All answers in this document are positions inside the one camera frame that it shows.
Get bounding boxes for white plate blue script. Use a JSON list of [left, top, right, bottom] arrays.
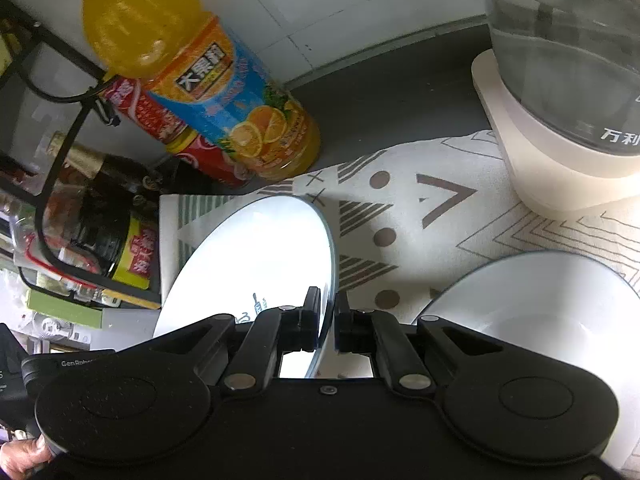
[[152, 195, 337, 380]]

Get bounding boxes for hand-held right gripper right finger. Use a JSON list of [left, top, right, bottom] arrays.
[[334, 291, 507, 395]]

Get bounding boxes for black metal rack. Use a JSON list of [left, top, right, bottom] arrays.
[[0, 0, 166, 311]]

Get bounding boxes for large soy sauce bottle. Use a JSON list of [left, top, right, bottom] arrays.
[[35, 131, 162, 291]]

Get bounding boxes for person's left hand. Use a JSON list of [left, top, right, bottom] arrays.
[[0, 437, 55, 480]]

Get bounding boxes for orange juice bottle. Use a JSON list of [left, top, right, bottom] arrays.
[[61, 0, 322, 183]]

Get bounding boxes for green tea box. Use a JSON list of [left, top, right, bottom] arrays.
[[25, 287, 163, 356]]

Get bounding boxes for patterned fringed table mat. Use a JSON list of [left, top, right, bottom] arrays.
[[159, 130, 640, 381]]

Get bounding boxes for small white plate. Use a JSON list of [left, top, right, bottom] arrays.
[[410, 251, 640, 471]]

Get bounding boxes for cream kettle base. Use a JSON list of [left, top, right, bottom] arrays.
[[471, 49, 640, 218]]

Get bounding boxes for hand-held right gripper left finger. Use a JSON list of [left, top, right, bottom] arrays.
[[142, 286, 322, 393]]

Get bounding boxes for glass kettle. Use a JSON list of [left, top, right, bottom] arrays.
[[472, 0, 640, 157]]

